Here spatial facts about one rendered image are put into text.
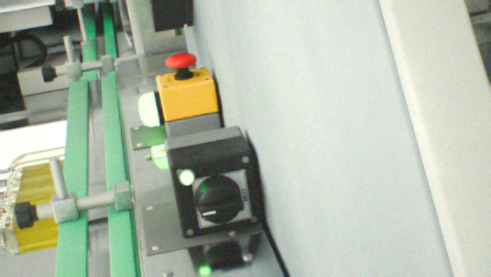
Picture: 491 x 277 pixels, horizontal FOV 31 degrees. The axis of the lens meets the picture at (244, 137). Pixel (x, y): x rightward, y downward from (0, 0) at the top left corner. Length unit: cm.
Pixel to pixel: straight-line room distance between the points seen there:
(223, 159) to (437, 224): 51
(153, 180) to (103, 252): 13
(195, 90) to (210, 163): 29
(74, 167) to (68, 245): 22
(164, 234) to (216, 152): 10
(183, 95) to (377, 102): 74
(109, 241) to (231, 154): 18
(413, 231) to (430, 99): 6
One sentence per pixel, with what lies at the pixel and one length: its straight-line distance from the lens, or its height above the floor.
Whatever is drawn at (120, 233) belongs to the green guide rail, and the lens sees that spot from 94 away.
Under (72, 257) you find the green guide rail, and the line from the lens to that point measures 92.
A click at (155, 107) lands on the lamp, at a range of 112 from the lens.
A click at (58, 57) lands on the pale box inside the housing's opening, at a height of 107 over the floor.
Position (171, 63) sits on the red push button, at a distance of 112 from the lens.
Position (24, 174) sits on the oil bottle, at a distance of 149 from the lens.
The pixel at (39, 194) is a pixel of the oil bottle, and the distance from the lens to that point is 138.
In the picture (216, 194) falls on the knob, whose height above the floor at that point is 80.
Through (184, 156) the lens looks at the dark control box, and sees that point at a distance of 84.
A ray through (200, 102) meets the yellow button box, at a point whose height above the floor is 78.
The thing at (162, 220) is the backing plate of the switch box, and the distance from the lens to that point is 91.
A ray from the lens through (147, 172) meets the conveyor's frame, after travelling 104.
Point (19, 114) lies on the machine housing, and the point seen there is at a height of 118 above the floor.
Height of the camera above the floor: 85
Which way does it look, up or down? 6 degrees down
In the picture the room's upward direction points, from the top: 101 degrees counter-clockwise
